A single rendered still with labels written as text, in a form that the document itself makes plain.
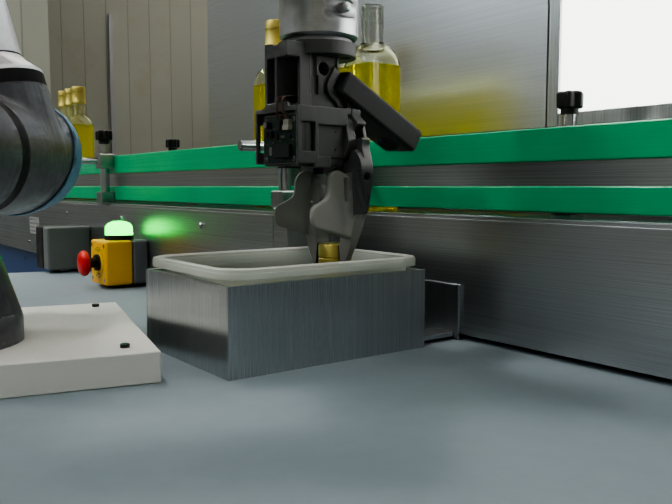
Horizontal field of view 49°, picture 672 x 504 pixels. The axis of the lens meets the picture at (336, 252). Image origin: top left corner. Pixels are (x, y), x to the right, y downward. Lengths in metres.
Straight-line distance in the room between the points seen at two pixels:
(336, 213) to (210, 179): 0.40
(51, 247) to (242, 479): 1.08
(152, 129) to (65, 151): 7.51
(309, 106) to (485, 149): 0.20
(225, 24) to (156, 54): 6.77
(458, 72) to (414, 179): 0.23
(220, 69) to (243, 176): 0.70
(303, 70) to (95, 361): 0.31
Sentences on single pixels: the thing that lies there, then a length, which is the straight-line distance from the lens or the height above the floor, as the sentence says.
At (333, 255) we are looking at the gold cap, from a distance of 0.73.
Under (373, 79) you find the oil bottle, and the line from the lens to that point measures 0.96.
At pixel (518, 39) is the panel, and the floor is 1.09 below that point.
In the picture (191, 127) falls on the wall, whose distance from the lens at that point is 8.40.
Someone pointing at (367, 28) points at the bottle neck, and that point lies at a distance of 0.99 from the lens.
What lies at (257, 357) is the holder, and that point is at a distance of 0.64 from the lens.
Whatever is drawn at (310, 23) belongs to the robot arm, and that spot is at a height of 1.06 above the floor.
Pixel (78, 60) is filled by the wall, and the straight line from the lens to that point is 8.30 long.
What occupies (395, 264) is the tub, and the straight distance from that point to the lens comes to 0.71.
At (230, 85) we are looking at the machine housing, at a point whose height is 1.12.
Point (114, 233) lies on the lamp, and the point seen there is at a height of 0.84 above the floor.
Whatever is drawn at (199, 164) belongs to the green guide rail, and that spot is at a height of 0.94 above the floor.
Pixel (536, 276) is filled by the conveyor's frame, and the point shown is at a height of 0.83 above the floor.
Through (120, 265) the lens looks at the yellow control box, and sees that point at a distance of 1.21.
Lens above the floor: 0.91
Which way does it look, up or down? 5 degrees down
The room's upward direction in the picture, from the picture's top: straight up
